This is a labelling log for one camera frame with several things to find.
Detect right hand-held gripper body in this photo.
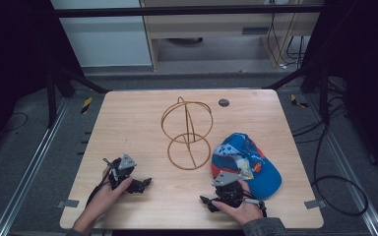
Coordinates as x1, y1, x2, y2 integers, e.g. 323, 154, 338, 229
211, 170, 246, 208

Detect light wooden desk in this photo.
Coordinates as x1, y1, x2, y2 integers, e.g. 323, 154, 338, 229
139, 0, 325, 72

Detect thin black floor cable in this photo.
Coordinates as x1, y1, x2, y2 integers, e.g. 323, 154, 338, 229
0, 111, 30, 134

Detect black curtain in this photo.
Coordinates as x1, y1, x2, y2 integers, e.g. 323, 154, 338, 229
301, 0, 378, 183
0, 0, 87, 160

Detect white cabinet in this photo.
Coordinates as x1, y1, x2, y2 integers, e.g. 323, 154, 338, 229
50, 0, 154, 69

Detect person's left hand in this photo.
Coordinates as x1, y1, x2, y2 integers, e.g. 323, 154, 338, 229
82, 165, 134, 224

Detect hanging black cables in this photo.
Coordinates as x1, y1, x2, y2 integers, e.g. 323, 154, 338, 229
266, 12, 307, 70

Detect blue and orange cap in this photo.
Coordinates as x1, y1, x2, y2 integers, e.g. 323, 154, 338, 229
211, 132, 283, 201

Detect grey table bracket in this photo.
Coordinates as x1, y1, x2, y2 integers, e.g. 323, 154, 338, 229
56, 199, 80, 209
303, 199, 328, 210

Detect black metal stand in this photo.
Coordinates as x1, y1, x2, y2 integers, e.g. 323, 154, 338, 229
44, 61, 111, 129
263, 60, 331, 126

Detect person's right hand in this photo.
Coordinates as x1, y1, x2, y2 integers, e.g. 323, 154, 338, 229
211, 179, 265, 227

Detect gold wire hat stand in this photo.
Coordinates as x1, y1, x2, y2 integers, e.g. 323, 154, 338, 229
160, 95, 215, 171

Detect black frame crossbar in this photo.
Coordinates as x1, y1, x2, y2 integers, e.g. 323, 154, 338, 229
53, 4, 325, 19

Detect looped black floor cable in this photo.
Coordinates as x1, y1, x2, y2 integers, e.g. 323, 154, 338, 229
290, 82, 370, 218

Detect aluminium floor rail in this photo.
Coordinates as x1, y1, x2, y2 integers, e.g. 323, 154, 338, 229
307, 94, 378, 236
0, 97, 72, 236

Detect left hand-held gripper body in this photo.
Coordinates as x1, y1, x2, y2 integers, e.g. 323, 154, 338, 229
102, 152, 138, 193

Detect yellow and black tape strip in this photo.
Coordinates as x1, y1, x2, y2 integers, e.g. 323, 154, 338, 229
80, 96, 94, 116
289, 93, 309, 109

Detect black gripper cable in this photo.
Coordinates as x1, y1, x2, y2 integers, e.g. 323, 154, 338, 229
85, 170, 113, 207
243, 197, 268, 218

